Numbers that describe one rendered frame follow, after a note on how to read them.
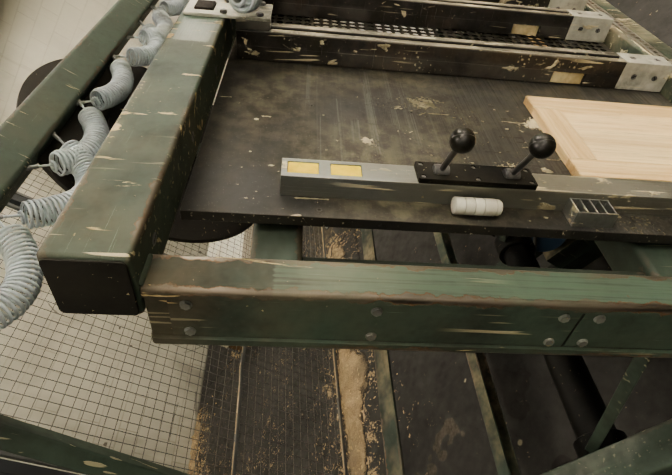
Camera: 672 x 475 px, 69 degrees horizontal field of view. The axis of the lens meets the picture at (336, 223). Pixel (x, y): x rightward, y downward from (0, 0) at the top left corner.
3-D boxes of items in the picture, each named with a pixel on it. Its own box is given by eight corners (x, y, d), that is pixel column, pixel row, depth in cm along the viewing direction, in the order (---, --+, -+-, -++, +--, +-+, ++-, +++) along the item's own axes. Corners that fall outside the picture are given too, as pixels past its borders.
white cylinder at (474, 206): (452, 218, 79) (499, 220, 80) (457, 204, 77) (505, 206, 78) (448, 206, 81) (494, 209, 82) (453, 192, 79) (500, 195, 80)
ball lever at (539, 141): (520, 188, 81) (563, 152, 69) (498, 187, 81) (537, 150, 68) (517, 168, 83) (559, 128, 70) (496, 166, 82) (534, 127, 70)
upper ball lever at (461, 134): (450, 184, 80) (481, 147, 68) (427, 183, 80) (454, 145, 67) (449, 163, 82) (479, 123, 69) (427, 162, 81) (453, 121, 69)
